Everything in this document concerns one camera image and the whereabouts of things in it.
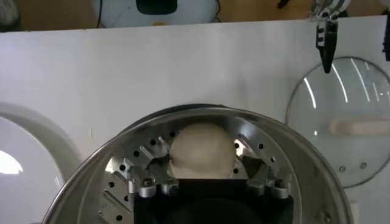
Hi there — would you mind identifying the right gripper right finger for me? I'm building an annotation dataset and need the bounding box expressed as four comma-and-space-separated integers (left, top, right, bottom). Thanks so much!
240, 155, 293, 199

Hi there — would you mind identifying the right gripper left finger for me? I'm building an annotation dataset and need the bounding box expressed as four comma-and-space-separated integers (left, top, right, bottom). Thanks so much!
123, 153, 180, 198

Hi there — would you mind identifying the white round plate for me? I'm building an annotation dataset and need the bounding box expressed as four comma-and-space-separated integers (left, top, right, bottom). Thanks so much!
0, 102, 83, 224

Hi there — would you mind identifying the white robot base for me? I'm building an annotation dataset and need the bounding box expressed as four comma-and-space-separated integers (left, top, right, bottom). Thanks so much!
91, 0, 219, 29

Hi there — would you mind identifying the white steamed baozi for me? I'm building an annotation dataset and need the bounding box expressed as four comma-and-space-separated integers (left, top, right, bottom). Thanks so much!
169, 122, 237, 180

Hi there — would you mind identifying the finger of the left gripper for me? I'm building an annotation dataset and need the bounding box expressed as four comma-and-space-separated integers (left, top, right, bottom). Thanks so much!
382, 9, 390, 61
309, 0, 351, 74

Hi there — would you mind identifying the steel steamer pot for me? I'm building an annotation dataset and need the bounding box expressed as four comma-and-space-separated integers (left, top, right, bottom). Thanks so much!
41, 103, 362, 224

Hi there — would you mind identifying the glass lid with cream handle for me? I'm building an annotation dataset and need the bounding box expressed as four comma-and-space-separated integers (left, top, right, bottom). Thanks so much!
285, 56, 390, 189

